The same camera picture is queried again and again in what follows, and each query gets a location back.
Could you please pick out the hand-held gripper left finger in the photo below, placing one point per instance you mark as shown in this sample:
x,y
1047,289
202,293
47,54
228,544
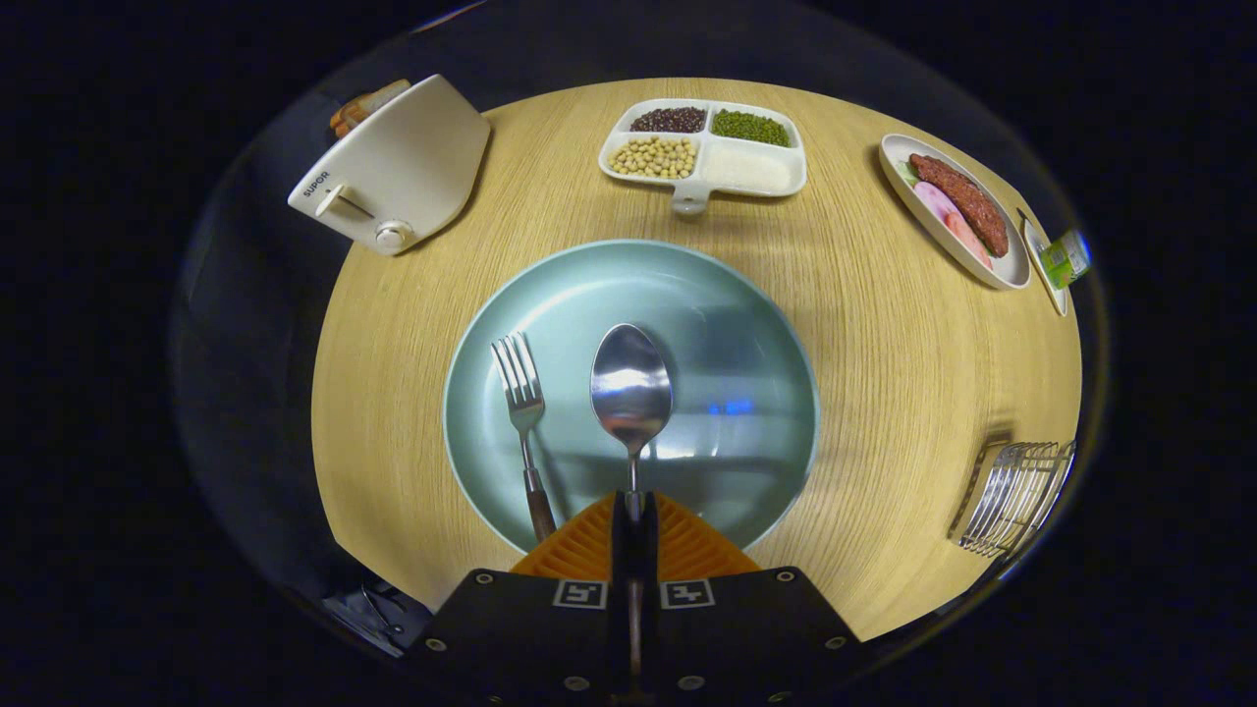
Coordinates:
x,y
619,560

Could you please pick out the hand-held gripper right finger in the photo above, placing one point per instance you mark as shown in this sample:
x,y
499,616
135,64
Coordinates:
x,y
649,560

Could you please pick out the mint green round plate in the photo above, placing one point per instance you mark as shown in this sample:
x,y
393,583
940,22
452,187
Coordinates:
x,y
727,324

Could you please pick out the white divided tray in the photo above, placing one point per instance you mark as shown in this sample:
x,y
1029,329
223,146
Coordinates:
x,y
689,196

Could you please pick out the yellow soybeans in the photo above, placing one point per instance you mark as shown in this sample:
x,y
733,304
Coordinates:
x,y
653,157

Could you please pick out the white rice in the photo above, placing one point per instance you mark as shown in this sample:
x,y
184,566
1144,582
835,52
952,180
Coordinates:
x,y
746,169

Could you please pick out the dark red beans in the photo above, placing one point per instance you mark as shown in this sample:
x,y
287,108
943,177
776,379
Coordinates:
x,y
669,119

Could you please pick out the green mung beans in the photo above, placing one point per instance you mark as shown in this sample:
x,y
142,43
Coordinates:
x,y
749,128

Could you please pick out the white toaster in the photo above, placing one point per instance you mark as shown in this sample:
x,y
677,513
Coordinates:
x,y
403,167

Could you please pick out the pink ham slice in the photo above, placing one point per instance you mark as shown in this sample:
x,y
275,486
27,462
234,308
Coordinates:
x,y
935,204
967,241

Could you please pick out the white oval plate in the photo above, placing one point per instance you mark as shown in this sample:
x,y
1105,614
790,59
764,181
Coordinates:
x,y
1013,273

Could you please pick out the green lettuce leaf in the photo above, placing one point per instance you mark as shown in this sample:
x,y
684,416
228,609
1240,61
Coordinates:
x,y
905,172

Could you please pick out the brown meat steak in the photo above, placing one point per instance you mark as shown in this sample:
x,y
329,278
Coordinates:
x,y
967,201

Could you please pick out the small white coaster dish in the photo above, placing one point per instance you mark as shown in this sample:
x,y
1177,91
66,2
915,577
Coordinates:
x,y
1053,295

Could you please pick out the toasted bread slice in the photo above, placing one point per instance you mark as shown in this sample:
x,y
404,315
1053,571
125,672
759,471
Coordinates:
x,y
378,98
349,125

